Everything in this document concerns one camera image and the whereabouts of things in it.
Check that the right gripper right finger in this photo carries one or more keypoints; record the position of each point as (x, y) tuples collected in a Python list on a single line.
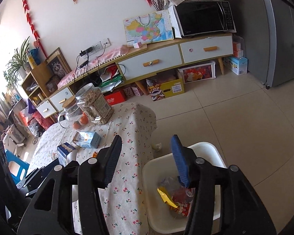
[(241, 211)]

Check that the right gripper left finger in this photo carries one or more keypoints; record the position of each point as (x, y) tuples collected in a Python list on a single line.
[(90, 176)]

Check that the red snack bag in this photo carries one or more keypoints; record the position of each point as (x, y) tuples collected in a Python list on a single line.
[(184, 202)]

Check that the clear plastic water bottle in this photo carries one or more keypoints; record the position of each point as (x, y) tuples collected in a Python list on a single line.
[(172, 185)]

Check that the yellow snack wrapper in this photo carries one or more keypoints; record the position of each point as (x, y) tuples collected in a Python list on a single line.
[(165, 196)]

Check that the small tissue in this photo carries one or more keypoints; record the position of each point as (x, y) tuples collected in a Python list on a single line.
[(157, 147)]

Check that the white trash bin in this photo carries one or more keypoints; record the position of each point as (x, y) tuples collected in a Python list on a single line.
[(162, 172)]

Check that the blue plastic stool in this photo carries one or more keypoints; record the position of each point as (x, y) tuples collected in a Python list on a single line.
[(20, 166)]

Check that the blue cardboard box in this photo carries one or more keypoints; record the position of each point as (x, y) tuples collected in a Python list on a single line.
[(66, 153)]

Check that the light blue milk carton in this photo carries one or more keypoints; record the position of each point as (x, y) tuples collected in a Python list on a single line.
[(87, 139)]

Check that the orange tangerine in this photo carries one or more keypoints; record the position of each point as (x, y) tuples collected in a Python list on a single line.
[(77, 125), (84, 120)]

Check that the glass teapot bamboo lid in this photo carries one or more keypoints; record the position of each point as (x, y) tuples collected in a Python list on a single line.
[(71, 112)]

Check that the wooden shelf unit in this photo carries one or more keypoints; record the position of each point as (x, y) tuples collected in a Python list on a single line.
[(34, 84)]

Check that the glass jar of seeds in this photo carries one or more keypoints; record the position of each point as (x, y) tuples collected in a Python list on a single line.
[(93, 103)]

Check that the potted green plant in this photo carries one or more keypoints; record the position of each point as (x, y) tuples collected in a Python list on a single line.
[(19, 58)]

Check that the pink cloth runner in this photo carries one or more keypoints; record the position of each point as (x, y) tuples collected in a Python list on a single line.
[(109, 56)]

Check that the framed cat picture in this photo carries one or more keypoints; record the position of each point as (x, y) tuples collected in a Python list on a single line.
[(57, 63)]

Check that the red picture gift box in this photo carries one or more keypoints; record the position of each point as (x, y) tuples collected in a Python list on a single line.
[(198, 72)]

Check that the blue white carton box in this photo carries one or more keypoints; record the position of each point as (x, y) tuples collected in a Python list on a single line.
[(239, 66)]

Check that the yellow cardboard box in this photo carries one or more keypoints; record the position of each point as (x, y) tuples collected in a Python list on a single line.
[(161, 87)]

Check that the white wooden tv cabinet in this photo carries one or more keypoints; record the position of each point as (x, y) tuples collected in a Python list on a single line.
[(154, 58)]

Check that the grey refrigerator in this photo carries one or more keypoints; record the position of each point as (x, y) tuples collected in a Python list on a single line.
[(267, 27)]

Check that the black microwave oven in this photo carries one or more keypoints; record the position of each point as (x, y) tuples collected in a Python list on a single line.
[(200, 17)]

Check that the red hanging decoration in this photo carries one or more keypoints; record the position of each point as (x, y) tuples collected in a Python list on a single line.
[(31, 23)]

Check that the white folder papers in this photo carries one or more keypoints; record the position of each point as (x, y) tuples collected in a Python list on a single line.
[(174, 22)]

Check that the colourful map board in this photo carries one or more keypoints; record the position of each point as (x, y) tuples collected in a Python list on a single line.
[(149, 28)]

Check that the wall power socket strip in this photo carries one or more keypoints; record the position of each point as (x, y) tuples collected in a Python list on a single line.
[(99, 46)]

